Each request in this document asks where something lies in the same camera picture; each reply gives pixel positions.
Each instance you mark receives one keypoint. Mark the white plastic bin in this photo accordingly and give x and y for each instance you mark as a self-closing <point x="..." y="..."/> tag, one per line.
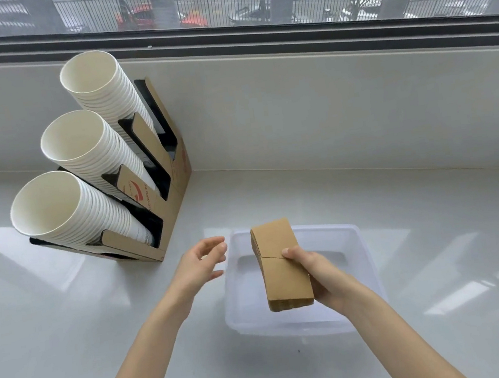
<point x="250" y="296"/>

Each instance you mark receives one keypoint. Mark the red car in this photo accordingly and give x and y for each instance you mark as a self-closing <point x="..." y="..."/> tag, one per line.
<point x="140" y="18"/>

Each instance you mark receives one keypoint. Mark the person's right hand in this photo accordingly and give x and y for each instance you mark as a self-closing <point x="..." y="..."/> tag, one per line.
<point x="331" y="285"/>

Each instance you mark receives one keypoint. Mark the person's right forearm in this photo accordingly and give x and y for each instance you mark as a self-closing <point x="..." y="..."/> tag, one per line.
<point x="403" y="349"/>

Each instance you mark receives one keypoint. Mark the stack of white paper cups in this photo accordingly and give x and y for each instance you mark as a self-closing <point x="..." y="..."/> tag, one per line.
<point x="88" y="75"/>
<point x="73" y="136"/>
<point x="45" y="204"/>

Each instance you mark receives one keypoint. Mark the black metal fence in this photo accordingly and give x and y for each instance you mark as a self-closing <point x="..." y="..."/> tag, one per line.
<point x="216" y="5"/>

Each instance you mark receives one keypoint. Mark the brown cardboard cup holder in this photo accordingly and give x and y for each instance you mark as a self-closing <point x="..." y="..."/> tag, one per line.
<point x="180" y="182"/>

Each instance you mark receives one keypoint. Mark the stack of brown cup sleeves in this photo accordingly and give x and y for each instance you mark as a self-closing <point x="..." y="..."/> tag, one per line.
<point x="284" y="278"/>

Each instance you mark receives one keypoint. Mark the person's left hand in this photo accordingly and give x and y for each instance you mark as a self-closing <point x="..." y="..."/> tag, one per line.
<point x="192" y="276"/>

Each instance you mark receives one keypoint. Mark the grey fence pillar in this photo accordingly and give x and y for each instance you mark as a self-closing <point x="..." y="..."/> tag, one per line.
<point x="282" y="1"/>
<point x="163" y="3"/>

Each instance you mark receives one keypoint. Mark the dark window frame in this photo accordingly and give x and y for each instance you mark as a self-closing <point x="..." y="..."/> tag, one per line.
<point x="212" y="45"/>

